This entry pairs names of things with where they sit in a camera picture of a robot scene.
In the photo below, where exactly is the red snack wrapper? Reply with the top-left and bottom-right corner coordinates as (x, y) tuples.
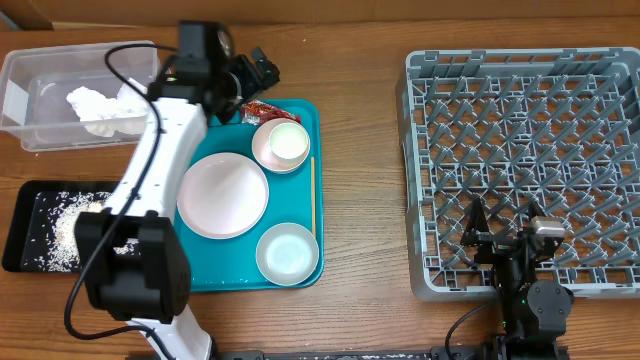
(240, 100), (301, 126)

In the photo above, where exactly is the food scraps rice pile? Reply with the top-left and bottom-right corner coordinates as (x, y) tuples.
(20, 191), (111, 273)

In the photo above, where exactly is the clear plastic storage bin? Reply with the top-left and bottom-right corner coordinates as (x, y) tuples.
(1, 40), (159, 152)

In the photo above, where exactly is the grey dishwasher rack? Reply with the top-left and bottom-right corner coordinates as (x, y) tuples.
(397, 47), (639, 302)

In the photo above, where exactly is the white tissue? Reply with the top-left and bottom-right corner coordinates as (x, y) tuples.
(66, 84), (149, 137)

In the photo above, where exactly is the large pink plate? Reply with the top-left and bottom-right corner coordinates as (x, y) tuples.
(177, 152), (269, 240)

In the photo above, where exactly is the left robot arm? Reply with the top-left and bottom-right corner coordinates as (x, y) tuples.
(63, 48), (280, 359)

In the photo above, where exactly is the white cup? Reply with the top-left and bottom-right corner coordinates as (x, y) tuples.
(269, 122), (309, 164)

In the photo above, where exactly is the grey bowl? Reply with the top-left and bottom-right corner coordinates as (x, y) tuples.
(256, 223), (320, 287)

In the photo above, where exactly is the wooden chopstick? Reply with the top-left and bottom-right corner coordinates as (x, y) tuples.
(310, 156), (316, 237)

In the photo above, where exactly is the black rectangular tray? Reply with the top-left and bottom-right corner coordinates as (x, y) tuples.
(2, 180), (117, 273)

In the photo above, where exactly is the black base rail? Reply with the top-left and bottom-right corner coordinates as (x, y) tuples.
(218, 345), (569, 360)

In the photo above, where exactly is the cardboard backdrop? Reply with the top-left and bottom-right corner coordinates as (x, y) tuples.
(1, 0), (639, 30)

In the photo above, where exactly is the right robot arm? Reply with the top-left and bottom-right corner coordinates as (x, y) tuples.
(459, 197), (575, 360)

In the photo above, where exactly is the teal serving tray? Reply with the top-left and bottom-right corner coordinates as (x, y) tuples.
(174, 98), (324, 293)

